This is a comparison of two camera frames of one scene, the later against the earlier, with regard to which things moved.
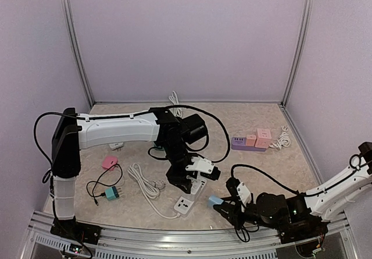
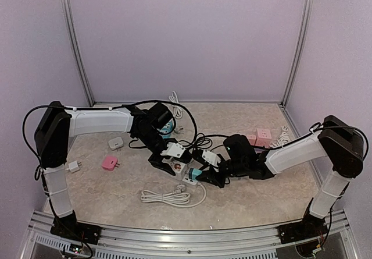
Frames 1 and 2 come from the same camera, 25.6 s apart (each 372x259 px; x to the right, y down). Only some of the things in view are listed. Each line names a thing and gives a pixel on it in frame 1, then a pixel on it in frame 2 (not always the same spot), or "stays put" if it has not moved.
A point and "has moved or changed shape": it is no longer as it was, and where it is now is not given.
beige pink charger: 250,139 stays put
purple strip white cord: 283,139 stays put
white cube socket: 195,184 has moved or changed shape
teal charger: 112,193 has moved or changed shape
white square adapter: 117,145 stays put
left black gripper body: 173,173 -> 156,162
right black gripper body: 239,223 -> 231,166
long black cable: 96,182 -> 200,139
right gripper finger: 233,198 -> 211,170
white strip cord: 150,188 -> 178,198
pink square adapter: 110,161 stays put
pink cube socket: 263,138 stays put
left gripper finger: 185,184 -> 157,162
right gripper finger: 228,211 -> 211,177
